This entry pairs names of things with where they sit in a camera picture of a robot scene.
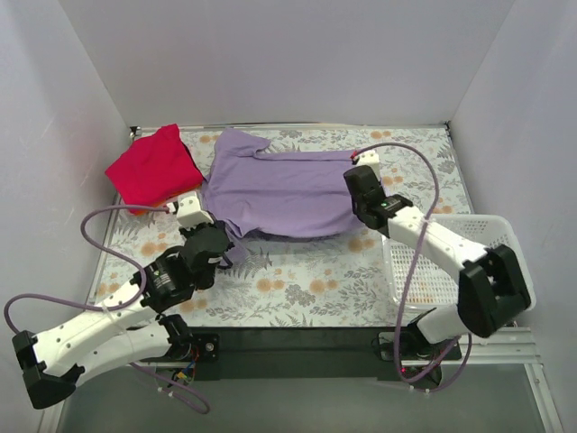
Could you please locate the purple t shirt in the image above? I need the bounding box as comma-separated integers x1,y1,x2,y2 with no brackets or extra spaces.
202,129,361,238

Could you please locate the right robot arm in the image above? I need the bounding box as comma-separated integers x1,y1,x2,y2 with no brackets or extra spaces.
343,165,535,359

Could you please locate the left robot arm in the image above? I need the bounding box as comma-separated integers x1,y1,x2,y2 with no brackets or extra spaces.
12,221,234,410

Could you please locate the orange folded t shirt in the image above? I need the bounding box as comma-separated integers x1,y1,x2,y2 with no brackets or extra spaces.
132,198,179,216

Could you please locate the floral table mat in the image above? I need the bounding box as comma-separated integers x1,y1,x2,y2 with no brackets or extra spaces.
90,127,471,327

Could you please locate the white plastic basket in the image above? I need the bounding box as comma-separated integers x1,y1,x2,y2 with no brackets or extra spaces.
380,214,537,313

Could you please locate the red folded t shirt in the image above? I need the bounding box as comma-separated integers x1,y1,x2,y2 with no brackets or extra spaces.
105,124,204,207

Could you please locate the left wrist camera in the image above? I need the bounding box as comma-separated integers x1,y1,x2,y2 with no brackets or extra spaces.
166,190,214,229

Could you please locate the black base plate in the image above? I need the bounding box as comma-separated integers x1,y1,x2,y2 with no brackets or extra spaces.
139,326,461,381

